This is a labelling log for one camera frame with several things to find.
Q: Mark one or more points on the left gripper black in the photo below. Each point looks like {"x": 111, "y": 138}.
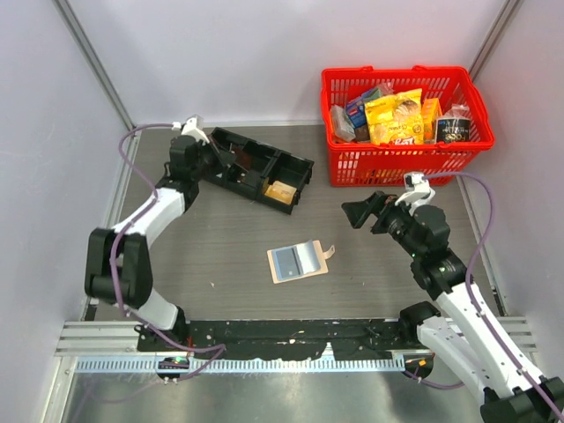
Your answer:
{"x": 218, "y": 171}

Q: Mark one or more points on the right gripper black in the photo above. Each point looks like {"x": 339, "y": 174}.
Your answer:
{"x": 359, "y": 211}

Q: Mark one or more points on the beige leather card holder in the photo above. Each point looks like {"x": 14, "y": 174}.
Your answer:
{"x": 299, "y": 261}

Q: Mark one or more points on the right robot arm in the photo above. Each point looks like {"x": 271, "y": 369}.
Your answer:
{"x": 456, "y": 322}

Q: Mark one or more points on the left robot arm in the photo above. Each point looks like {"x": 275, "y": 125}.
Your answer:
{"x": 118, "y": 268}

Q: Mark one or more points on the gold card in tray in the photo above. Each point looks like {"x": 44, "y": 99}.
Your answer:
{"x": 281, "y": 192}

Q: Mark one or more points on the black three-compartment tray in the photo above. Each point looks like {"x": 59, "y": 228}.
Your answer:
{"x": 256, "y": 166}

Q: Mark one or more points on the brown chocolate box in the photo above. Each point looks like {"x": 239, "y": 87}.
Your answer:
{"x": 362, "y": 134}

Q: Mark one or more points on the grey wrapped package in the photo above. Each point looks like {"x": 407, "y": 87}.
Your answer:
{"x": 342, "y": 126}

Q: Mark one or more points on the red plastic shopping basket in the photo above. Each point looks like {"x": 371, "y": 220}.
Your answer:
{"x": 353, "y": 164}

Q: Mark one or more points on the yellow chips bag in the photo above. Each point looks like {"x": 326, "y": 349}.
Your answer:
{"x": 396, "y": 119}

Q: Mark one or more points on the blue snack box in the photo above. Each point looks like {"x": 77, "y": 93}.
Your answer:
{"x": 355, "y": 110}

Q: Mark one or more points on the green sponge pack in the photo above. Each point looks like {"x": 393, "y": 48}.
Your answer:
{"x": 372, "y": 94}

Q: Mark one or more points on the black round can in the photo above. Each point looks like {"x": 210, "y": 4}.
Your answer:
{"x": 452, "y": 129}

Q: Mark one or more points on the orange snack box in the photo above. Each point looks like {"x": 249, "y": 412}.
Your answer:
{"x": 431, "y": 111}

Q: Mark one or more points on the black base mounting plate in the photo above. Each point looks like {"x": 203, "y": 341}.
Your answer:
{"x": 299, "y": 340}

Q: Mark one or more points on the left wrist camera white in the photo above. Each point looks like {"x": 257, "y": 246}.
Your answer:
{"x": 193, "y": 127}

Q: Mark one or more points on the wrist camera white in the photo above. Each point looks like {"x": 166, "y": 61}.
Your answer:
{"x": 193, "y": 127}
{"x": 418, "y": 191}

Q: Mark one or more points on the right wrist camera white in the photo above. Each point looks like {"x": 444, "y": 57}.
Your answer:
{"x": 418, "y": 191}

